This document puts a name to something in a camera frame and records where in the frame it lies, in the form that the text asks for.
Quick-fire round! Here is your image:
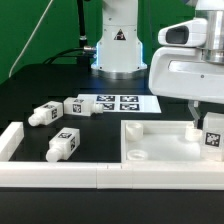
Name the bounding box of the white square tabletop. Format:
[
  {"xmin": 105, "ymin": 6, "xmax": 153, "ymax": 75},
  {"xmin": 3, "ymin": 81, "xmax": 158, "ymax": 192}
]
[{"xmin": 121, "ymin": 120, "xmax": 224, "ymax": 162}]

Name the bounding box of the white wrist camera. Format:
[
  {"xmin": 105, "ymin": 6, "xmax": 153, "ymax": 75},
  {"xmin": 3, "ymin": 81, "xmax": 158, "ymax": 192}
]
[{"xmin": 158, "ymin": 18, "xmax": 208, "ymax": 47}]

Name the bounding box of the white cable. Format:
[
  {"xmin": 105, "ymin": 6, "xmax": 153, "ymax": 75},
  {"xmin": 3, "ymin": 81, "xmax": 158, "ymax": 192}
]
[{"xmin": 8, "ymin": 0, "xmax": 55, "ymax": 79}]

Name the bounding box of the white U-shaped obstacle fence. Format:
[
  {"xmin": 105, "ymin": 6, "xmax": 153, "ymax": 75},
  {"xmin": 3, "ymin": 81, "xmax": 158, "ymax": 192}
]
[{"xmin": 0, "ymin": 121, "xmax": 224, "ymax": 191}]

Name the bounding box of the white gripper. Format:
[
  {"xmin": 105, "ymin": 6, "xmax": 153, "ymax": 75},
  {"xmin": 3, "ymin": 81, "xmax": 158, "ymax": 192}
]
[{"xmin": 149, "ymin": 47, "xmax": 224, "ymax": 129}]

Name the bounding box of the black cable bundle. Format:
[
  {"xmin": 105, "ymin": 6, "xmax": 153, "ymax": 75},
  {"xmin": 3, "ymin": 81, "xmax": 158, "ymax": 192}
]
[{"xmin": 43, "ymin": 46, "xmax": 98, "ymax": 66}]

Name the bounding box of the white marker tag sheet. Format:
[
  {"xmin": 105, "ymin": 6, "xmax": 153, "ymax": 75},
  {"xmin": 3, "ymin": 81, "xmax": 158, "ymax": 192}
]
[{"xmin": 78, "ymin": 94, "xmax": 161, "ymax": 113}]

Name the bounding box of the black pole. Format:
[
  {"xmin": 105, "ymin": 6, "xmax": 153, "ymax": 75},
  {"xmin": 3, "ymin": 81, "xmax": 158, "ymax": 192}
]
[{"xmin": 76, "ymin": 0, "xmax": 89, "ymax": 66}]

